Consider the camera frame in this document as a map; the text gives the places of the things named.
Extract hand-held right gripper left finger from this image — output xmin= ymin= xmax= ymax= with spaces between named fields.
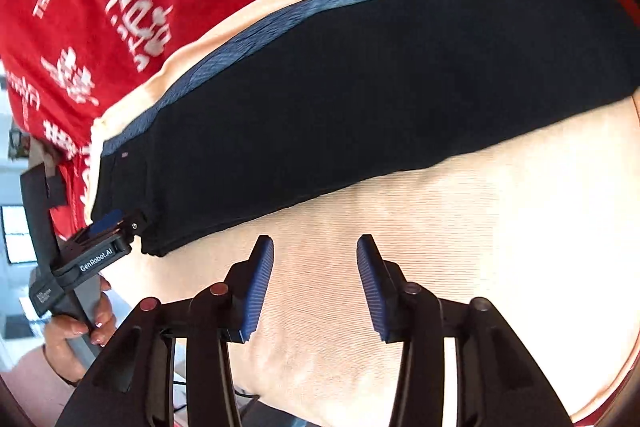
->
xmin=55 ymin=234 xmax=275 ymax=427

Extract cream blanket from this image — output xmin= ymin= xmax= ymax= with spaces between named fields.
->
xmin=82 ymin=0 xmax=640 ymax=425

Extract person's left forearm pink sleeve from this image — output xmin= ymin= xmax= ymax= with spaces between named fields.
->
xmin=0 ymin=346 xmax=78 ymax=414

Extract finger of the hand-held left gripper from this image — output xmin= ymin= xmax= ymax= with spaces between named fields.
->
xmin=118 ymin=212 xmax=149 ymax=249
xmin=89 ymin=209 xmax=124 ymax=237

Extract window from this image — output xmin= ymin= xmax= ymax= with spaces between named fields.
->
xmin=0 ymin=204 xmax=39 ymax=265

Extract person's left hand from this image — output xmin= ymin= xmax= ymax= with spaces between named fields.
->
xmin=44 ymin=276 xmax=118 ymax=384

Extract black pants with blue band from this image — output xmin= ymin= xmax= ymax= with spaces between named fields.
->
xmin=90 ymin=0 xmax=640 ymax=258

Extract black cable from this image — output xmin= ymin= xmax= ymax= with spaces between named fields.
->
xmin=172 ymin=377 xmax=262 ymax=403

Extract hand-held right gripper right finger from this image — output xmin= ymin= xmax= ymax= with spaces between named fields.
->
xmin=356 ymin=234 xmax=573 ymax=427

